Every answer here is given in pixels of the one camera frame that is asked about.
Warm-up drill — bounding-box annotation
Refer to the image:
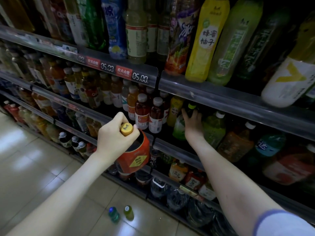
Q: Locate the green pictured price label strip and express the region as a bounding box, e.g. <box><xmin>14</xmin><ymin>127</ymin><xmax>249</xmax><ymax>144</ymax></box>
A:
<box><xmin>0</xmin><ymin>26</ymin><xmax>159</xmax><ymax>88</ymax></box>

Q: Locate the blue-capped green bottle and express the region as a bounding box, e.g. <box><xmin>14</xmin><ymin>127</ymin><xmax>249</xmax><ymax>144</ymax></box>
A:
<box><xmin>108</xmin><ymin>206</ymin><xmax>120</xmax><ymax>223</ymax></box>

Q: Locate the row of tea juice bottles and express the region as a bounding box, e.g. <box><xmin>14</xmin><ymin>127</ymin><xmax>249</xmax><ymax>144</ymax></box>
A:
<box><xmin>0</xmin><ymin>41</ymin><xmax>315</xmax><ymax>187</ymax></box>

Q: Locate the person's right forearm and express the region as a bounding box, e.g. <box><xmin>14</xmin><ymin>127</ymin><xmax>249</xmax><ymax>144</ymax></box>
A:
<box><xmin>188</xmin><ymin>137</ymin><xmax>286</xmax><ymax>236</ymax></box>

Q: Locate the pale green tea bottle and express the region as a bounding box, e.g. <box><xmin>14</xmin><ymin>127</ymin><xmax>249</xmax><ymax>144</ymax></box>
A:
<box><xmin>172</xmin><ymin>103</ymin><xmax>197</xmax><ymax>142</ymax></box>

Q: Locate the large dark plum drink bottle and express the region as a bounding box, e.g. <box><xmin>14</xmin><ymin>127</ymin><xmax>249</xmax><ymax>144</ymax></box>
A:
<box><xmin>115</xmin><ymin>123</ymin><xmax>151</xmax><ymax>175</ymax></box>

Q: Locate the person's left forearm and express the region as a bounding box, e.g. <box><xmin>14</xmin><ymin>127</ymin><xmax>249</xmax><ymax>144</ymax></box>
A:
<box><xmin>6</xmin><ymin>151</ymin><xmax>116</xmax><ymax>236</ymax></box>

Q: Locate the green drink bottle white cap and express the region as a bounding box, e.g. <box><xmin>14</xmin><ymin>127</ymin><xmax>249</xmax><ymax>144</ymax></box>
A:
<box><xmin>123</xmin><ymin>205</ymin><xmax>135</xmax><ymax>221</ymax></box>

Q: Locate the person's white shirt sleeve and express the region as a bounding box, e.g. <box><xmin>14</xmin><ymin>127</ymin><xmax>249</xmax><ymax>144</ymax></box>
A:
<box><xmin>253</xmin><ymin>209</ymin><xmax>315</xmax><ymax>236</ymax></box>

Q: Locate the row of red yellow bottles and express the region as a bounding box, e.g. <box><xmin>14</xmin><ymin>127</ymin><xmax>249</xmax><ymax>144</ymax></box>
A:
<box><xmin>2</xmin><ymin>100</ymin><xmax>61</xmax><ymax>143</ymax></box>

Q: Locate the person's right hand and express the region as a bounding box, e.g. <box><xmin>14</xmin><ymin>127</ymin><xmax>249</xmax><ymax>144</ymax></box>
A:
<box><xmin>181</xmin><ymin>108</ymin><xmax>205</xmax><ymax>145</ymax></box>

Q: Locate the person's left hand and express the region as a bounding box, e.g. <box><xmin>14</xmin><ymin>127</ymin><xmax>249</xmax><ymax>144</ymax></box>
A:
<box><xmin>95</xmin><ymin>111</ymin><xmax>140</xmax><ymax>165</ymax></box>

